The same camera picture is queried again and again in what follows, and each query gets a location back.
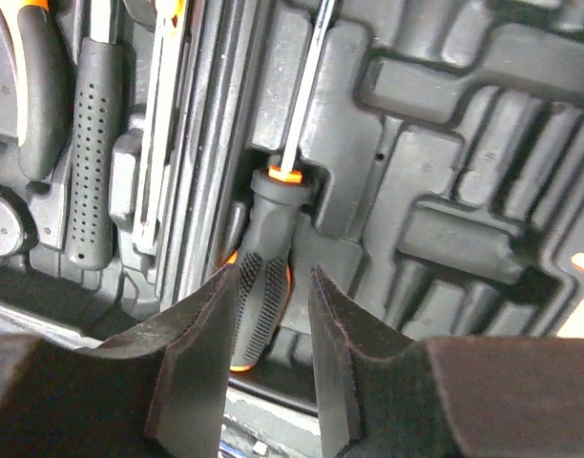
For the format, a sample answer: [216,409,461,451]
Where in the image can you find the orange handled pliers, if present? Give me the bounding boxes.
[0,1,72,181]

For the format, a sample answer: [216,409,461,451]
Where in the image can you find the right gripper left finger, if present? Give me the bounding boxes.
[0,266,239,457]

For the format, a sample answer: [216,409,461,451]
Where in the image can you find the claw hammer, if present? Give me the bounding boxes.
[65,1,122,271]

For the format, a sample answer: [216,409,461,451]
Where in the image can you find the black handled nut driver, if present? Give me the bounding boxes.
[228,1,336,372]

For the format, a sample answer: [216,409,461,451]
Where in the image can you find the orange utility knife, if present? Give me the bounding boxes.
[133,1,188,255]

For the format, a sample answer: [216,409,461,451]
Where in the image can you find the black plastic tool case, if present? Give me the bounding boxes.
[0,1,584,412]

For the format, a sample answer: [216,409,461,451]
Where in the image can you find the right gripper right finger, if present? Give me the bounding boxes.
[308,267,584,457]

